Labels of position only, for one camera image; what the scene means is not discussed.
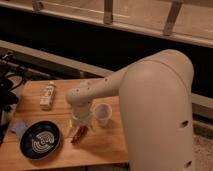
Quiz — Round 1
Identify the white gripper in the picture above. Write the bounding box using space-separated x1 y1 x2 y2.
68 107 94 137

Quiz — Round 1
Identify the red chili pepper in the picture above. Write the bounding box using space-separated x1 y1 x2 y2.
71 126 88 144

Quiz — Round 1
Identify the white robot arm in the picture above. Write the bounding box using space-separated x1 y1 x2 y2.
66 49 195 171

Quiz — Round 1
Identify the wooden table board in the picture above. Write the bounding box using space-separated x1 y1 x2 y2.
0 80 128 171

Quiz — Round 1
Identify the black patterned bowl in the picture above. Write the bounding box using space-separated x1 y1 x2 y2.
20 121 61 160

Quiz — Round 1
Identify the blue grey cloth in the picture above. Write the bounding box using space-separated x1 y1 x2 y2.
11 121 28 139

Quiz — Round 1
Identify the black equipment with cables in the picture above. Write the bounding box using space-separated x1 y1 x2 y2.
0 52 26 145

